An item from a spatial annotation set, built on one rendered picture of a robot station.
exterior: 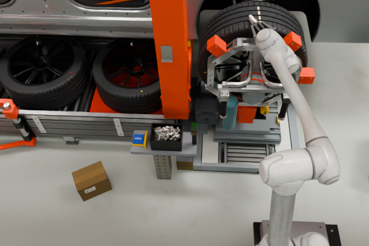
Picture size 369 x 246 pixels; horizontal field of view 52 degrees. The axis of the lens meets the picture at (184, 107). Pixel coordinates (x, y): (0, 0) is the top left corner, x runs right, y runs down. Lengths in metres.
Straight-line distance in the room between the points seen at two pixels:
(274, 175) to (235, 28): 0.92
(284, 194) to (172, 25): 0.95
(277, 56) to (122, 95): 1.31
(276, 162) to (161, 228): 1.36
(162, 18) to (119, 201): 1.46
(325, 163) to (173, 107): 1.12
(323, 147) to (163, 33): 0.93
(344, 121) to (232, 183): 1.09
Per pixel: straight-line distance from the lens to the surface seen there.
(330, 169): 1.61
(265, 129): 2.84
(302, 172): 1.57
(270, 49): 1.73
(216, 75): 2.43
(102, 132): 2.90
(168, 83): 2.21
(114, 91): 2.72
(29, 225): 2.95
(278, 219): 1.78
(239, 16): 2.20
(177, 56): 2.04
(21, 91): 2.95
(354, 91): 3.57
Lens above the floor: 2.55
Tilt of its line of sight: 53 degrees down
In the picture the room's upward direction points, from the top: 3 degrees counter-clockwise
